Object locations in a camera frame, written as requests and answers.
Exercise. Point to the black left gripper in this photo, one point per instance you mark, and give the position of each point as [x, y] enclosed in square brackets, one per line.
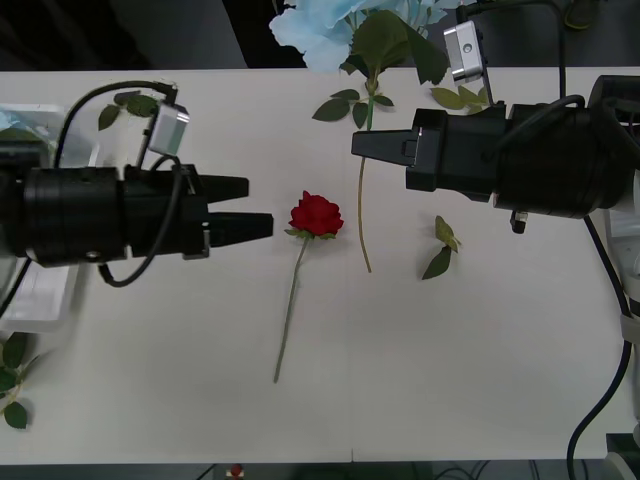
[160, 220]

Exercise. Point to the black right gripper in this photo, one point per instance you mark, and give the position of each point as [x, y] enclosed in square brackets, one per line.
[450, 155]

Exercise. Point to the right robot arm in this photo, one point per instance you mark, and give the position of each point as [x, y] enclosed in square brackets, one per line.
[550, 165]

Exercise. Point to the dark green leaf twig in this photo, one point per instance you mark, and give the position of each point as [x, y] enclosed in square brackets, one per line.
[142, 105]
[330, 110]

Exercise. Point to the red rose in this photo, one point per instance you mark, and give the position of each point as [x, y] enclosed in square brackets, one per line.
[315, 215]

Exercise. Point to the light green leaf twig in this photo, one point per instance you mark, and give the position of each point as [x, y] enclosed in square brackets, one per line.
[447, 97]

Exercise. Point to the small loose leaf twig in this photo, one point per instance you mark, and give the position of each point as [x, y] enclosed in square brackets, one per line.
[439, 262]

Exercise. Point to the shallow white box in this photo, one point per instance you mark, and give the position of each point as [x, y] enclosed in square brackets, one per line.
[40, 300]

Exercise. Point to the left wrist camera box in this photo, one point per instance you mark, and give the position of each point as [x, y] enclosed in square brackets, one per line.
[167, 127]

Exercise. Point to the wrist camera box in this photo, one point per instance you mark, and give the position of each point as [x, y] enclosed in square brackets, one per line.
[167, 127]
[465, 50]

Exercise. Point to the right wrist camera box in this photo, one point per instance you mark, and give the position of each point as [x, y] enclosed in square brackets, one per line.
[465, 50]

